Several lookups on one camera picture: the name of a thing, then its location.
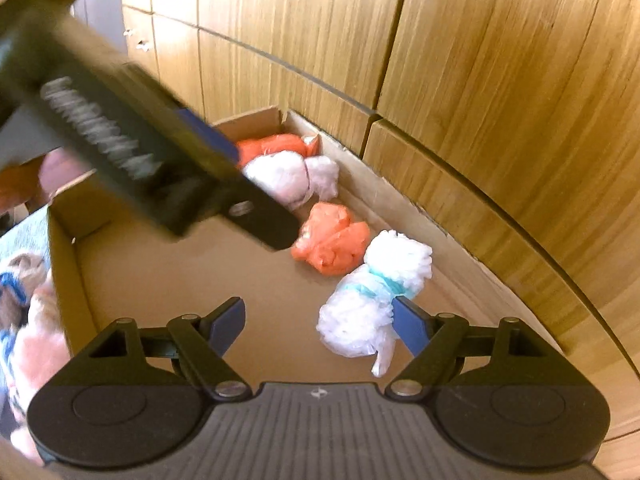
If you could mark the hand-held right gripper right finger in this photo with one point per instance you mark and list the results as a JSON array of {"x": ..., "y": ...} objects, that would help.
[{"x": 410, "y": 330}]

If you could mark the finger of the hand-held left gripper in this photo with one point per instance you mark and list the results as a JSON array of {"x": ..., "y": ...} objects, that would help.
[
  {"x": 212, "y": 142},
  {"x": 260, "y": 217}
]

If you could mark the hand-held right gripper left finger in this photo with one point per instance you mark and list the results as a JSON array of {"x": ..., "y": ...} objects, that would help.
[{"x": 227, "y": 319}]

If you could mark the white teal-banded sock bundle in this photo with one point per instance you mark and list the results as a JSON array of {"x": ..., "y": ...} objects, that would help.
[{"x": 370, "y": 300}]

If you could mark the cardboard box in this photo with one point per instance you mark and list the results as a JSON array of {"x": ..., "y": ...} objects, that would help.
[{"x": 165, "y": 270}]

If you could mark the pink fluffy toy sock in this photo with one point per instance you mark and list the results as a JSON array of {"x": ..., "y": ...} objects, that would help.
[{"x": 35, "y": 360}]

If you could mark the person's left hand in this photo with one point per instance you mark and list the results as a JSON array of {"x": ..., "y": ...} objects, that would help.
[{"x": 57, "y": 170}]

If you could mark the white fluffy sock bundle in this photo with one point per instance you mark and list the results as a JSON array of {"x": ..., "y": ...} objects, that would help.
[{"x": 280, "y": 177}]

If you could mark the orange sock bundle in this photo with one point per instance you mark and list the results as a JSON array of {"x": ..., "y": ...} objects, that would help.
[
  {"x": 272, "y": 147},
  {"x": 330, "y": 240}
]

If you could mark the small white sock bundle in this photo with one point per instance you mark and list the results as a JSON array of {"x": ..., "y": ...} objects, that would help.
[{"x": 324, "y": 175}]

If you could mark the blue towel mat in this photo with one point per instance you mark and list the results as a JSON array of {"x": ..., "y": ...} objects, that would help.
[{"x": 25, "y": 235}]

